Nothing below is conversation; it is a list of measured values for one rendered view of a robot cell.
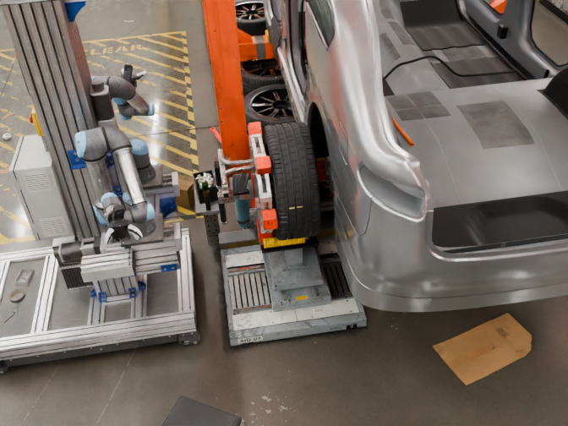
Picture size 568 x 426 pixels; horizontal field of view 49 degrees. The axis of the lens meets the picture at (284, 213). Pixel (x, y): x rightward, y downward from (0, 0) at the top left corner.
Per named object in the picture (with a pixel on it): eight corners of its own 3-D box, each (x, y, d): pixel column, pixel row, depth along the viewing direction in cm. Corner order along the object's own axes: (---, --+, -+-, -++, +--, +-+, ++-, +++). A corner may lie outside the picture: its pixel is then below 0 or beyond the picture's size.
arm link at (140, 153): (147, 168, 360) (143, 148, 352) (125, 167, 362) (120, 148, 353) (153, 156, 370) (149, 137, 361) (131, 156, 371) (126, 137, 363)
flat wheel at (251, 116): (228, 122, 523) (225, 97, 508) (294, 100, 548) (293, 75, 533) (268, 158, 478) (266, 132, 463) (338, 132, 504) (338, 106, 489)
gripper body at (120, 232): (130, 239, 274) (124, 224, 283) (129, 224, 269) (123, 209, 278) (112, 243, 272) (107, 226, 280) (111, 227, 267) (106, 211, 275)
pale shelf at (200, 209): (222, 213, 405) (221, 210, 403) (196, 216, 403) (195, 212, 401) (217, 175, 438) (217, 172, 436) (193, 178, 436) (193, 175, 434)
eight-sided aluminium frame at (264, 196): (275, 251, 351) (270, 172, 317) (264, 252, 350) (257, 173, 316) (264, 193, 393) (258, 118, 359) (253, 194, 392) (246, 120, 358)
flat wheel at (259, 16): (296, 29, 670) (296, 7, 655) (254, 50, 633) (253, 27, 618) (252, 15, 705) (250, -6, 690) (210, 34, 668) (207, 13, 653)
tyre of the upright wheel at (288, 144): (318, 257, 366) (324, 189, 312) (279, 262, 364) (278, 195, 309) (299, 170, 403) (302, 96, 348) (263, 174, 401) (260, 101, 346)
